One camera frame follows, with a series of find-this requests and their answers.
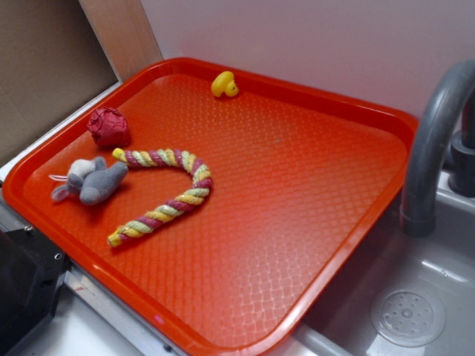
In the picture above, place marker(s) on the yellow rubber duck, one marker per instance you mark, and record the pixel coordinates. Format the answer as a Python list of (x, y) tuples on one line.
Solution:
[(225, 84)]

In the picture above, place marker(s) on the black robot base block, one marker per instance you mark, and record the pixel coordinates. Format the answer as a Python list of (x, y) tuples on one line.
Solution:
[(32, 274)]

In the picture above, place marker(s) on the grey plush mouse toy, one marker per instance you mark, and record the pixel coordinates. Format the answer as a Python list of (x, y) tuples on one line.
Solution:
[(91, 180)]

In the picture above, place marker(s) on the brown cardboard panel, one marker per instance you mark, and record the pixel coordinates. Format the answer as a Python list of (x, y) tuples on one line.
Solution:
[(51, 65)]

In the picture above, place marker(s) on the grey toy sink faucet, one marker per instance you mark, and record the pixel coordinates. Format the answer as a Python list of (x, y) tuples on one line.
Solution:
[(441, 119)]

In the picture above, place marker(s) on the light wooden board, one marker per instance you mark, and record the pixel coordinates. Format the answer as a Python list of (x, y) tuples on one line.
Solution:
[(125, 35)]

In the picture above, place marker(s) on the red crumpled paper ball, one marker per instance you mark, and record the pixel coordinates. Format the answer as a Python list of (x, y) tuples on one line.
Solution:
[(109, 128)]

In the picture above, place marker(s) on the multicolour twisted rope toy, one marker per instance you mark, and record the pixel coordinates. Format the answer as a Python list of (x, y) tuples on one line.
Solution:
[(187, 201)]

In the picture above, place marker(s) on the black faucet knob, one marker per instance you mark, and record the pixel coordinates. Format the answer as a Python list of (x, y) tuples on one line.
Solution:
[(461, 180)]

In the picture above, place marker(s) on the grey plastic toy sink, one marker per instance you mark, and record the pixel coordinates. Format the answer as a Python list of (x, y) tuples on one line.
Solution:
[(400, 295)]

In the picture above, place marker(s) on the orange plastic tray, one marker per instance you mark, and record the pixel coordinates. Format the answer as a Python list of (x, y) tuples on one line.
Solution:
[(299, 177)]

